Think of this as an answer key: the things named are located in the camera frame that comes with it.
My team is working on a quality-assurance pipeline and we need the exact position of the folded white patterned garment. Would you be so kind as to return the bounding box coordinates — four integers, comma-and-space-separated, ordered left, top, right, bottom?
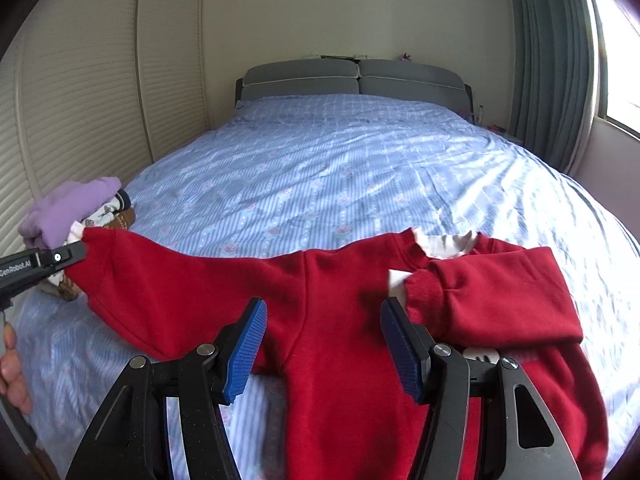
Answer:
67, 194, 132, 241

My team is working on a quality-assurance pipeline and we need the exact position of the person's left hand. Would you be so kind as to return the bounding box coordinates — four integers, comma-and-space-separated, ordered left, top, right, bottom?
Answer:
0, 322, 34, 417

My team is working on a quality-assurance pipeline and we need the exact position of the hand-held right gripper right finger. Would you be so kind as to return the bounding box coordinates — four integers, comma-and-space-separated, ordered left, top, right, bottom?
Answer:
380, 297, 583, 480

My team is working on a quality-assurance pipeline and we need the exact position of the grey-blue curtain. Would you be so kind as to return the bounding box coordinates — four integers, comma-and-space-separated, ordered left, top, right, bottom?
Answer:
505, 0, 601, 174

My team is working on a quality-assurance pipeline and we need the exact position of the bed with blue sheet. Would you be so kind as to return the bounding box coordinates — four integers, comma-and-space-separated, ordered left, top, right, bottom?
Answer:
10, 97, 640, 480

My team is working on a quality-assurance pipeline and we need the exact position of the white nightstand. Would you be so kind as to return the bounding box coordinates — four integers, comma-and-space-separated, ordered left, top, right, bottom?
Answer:
487, 122, 526, 145

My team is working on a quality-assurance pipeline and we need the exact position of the wide cream louvred wardrobe door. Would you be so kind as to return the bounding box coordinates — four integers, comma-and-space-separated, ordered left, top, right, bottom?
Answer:
0, 0, 153, 256

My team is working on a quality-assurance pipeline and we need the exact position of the narrow cream louvred wardrobe door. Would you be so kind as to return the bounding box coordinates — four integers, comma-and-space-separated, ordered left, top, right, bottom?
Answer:
135, 0, 212, 166

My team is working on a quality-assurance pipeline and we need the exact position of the folded purple garment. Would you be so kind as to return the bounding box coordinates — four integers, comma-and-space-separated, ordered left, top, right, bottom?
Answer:
19, 176, 123, 250

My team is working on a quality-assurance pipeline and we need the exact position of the window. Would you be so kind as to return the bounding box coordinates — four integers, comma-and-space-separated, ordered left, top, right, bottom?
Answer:
589, 0, 640, 142

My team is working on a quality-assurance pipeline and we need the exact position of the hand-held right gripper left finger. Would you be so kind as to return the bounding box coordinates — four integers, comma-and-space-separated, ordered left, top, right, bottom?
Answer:
65, 297, 268, 480

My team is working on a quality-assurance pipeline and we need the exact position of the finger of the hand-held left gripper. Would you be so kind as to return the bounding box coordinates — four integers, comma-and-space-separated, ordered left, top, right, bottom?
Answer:
27, 239, 89, 282

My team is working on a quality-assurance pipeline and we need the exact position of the grey padded headboard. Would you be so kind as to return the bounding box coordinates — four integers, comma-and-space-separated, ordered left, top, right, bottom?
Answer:
235, 58, 473, 122

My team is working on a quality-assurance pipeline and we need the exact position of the red sweater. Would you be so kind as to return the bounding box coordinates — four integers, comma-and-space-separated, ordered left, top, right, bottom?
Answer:
65, 227, 608, 480

